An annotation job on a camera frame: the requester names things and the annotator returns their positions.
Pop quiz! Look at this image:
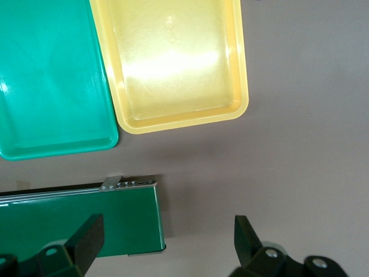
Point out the yellow plastic tray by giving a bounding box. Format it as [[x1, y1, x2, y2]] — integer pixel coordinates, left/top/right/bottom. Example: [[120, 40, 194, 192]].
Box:
[[88, 0, 250, 136]]

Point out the green plastic tray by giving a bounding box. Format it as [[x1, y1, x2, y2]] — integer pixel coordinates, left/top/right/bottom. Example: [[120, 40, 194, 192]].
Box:
[[0, 0, 121, 162]]

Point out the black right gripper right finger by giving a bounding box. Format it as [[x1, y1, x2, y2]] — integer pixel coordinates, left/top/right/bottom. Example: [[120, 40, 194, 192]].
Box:
[[230, 215, 348, 277]]

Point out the green conveyor belt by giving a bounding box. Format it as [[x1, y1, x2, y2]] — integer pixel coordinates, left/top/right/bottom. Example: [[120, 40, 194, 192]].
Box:
[[0, 174, 168, 257]]

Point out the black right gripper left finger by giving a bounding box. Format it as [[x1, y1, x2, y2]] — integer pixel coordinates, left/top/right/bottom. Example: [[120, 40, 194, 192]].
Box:
[[0, 214, 105, 277]]

